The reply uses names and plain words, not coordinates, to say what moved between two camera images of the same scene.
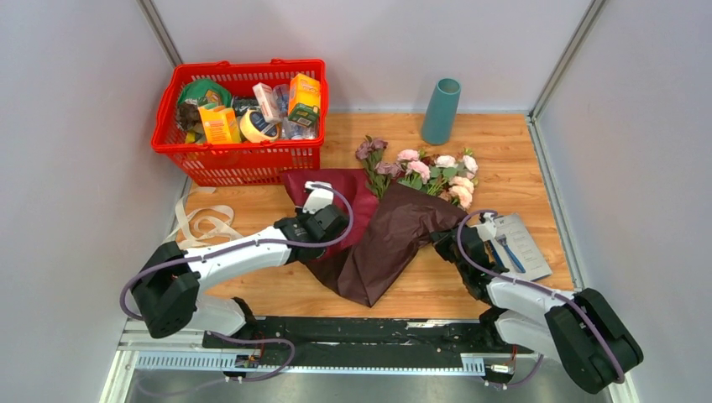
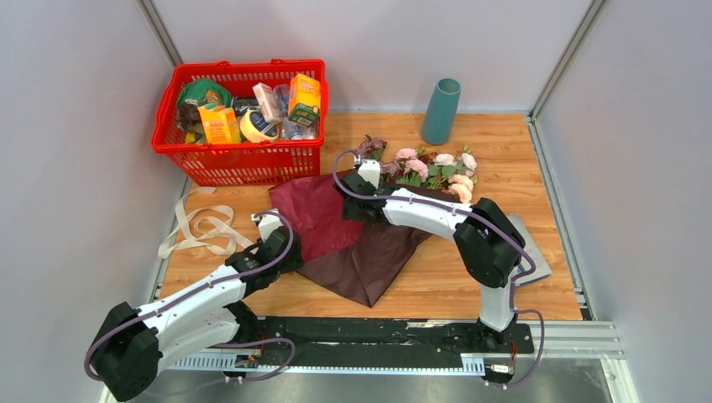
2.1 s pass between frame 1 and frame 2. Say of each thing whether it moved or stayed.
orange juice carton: stayed
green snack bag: stayed
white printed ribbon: stayed
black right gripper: moved
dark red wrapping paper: moved
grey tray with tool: stayed
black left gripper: moved
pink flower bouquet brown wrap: stayed
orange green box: stayed
